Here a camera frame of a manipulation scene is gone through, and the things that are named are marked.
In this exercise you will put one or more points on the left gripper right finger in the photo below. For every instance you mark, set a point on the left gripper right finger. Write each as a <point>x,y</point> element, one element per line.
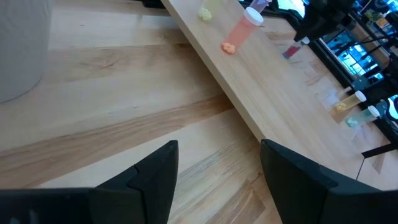
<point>298,193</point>

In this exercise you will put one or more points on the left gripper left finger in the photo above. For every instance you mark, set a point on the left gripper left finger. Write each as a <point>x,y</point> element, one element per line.
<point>149,193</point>

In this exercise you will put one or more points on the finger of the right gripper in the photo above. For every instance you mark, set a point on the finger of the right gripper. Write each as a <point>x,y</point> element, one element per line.
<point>320,31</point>
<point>304,33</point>

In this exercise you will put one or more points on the blue bottle red tablets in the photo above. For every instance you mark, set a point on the blue bottle red tablets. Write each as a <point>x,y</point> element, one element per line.
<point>291,51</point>

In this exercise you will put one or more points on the teal bottle white pills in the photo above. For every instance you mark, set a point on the teal bottle white pills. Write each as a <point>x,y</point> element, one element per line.
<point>362,117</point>

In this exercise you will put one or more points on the orange bottle orange pills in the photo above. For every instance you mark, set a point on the orange bottle orange pills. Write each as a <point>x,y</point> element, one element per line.
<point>241,32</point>

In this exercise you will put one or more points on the green plant in white pot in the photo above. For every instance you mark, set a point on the green plant in white pot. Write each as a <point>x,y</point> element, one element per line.
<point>21,46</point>

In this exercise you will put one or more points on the black aluminium table frame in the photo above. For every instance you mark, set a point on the black aluminium table frame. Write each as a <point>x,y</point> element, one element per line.
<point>332,65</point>

